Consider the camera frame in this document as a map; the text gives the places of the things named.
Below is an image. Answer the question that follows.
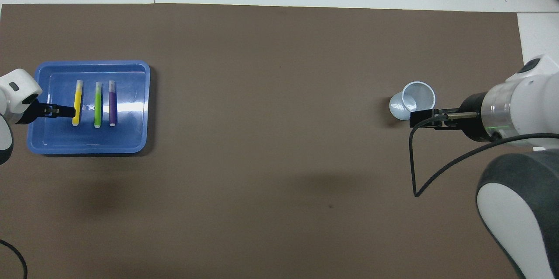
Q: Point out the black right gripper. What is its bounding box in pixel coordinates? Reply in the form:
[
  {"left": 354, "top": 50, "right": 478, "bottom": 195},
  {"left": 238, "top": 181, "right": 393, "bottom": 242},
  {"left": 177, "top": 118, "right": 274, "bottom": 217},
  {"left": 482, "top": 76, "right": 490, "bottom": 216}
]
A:
[{"left": 409, "top": 91, "right": 496, "bottom": 142}]

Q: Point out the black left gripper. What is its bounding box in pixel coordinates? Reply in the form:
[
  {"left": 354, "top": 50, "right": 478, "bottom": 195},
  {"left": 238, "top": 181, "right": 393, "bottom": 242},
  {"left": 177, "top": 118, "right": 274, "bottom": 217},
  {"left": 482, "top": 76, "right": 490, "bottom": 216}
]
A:
[{"left": 15, "top": 100, "right": 77, "bottom": 125}]

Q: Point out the yellow pen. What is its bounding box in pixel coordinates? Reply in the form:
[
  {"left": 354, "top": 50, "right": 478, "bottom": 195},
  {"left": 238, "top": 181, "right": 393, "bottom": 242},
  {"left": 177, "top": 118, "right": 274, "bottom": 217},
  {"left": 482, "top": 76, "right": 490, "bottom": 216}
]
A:
[{"left": 72, "top": 80, "right": 83, "bottom": 127}]

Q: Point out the green pen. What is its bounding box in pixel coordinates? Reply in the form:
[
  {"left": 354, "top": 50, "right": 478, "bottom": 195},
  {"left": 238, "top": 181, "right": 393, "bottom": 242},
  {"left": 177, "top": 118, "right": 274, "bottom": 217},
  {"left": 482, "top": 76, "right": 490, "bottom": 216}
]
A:
[{"left": 94, "top": 82, "right": 103, "bottom": 128}]

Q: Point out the purple pen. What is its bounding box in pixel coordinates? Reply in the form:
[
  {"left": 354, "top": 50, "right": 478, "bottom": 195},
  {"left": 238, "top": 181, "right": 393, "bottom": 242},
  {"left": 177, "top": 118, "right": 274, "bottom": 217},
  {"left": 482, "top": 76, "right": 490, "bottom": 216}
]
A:
[{"left": 108, "top": 80, "right": 117, "bottom": 127}]

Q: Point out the translucent plastic cup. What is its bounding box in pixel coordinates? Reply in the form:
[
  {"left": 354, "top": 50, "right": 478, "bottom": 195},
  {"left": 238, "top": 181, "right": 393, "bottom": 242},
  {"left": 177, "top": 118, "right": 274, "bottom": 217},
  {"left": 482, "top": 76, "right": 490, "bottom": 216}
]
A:
[{"left": 389, "top": 81, "right": 436, "bottom": 121}]

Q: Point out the blue plastic tray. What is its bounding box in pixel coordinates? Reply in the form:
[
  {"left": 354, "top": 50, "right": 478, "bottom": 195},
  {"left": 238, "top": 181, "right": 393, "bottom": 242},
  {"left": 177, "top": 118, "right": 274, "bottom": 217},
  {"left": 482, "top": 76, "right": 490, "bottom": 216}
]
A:
[{"left": 27, "top": 60, "right": 151, "bottom": 155}]

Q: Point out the brown table mat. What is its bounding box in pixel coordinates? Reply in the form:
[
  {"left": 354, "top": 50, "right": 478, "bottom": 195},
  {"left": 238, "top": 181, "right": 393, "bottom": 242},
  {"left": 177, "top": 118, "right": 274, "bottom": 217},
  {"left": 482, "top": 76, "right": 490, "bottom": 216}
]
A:
[{"left": 0, "top": 3, "right": 550, "bottom": 279}]

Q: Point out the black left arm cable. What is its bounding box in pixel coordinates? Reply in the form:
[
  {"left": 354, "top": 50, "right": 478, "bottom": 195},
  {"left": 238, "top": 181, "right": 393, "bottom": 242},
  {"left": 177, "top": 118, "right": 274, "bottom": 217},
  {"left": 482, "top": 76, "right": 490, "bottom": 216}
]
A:
[{"left": 0, "top": 239, "right": 28, "bottom": 279}]

